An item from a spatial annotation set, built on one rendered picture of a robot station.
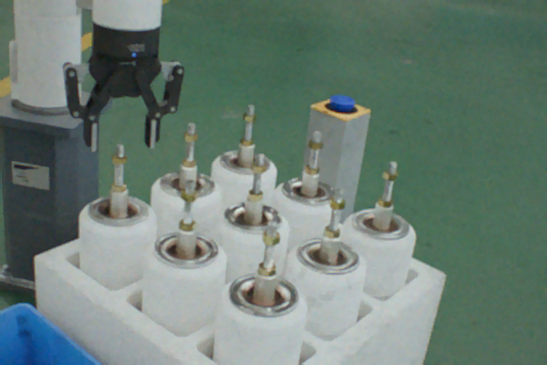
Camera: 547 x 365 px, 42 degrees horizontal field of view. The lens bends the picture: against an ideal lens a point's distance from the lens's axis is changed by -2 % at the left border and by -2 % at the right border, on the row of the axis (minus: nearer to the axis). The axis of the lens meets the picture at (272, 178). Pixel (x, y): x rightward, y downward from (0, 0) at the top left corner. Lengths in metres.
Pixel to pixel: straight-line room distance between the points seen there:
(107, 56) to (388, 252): 0.41
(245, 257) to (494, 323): 0.53
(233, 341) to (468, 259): 0.76
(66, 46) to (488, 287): 0.84
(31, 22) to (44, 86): 0.09
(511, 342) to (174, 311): 0.62
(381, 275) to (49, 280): 0.42
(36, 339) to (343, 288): 0.40
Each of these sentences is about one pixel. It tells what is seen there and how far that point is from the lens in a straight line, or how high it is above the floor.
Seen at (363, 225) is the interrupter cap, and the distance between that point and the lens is 0.93.
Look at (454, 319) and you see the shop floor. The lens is 1.26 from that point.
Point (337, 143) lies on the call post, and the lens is 1.13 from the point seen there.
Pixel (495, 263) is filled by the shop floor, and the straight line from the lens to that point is 1.46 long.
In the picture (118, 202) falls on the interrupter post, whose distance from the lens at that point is 0.90.
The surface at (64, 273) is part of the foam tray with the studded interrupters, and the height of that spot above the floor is 0.18.
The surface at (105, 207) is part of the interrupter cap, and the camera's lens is 0.92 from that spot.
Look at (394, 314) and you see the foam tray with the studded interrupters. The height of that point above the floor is 0.18.
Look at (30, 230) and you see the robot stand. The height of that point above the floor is 0.12.
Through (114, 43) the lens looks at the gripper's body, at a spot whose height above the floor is 0.47.
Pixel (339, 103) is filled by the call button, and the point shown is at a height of 0.33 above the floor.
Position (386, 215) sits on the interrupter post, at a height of 0.27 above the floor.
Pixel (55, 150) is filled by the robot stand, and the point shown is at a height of 0.26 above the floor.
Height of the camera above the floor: 0.70
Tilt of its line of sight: 26 degrees down
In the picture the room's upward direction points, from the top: 7 degrees clockwise
